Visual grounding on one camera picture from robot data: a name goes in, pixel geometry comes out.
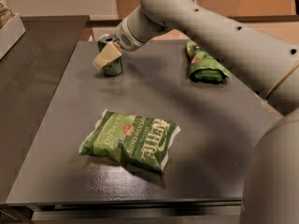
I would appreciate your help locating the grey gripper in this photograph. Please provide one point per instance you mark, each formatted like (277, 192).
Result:
(128, 41)

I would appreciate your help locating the green Kettle chips bag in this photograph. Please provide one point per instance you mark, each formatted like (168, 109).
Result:
(131, 139)

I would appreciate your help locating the green soda can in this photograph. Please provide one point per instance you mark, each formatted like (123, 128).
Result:
(114, 68)

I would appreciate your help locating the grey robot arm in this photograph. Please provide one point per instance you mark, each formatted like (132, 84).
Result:
(266, 64)

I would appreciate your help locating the green snack bag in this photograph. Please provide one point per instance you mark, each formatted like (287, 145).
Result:
(203, 67)

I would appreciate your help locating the white box on counter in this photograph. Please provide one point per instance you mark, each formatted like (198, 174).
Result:
(10, 34)

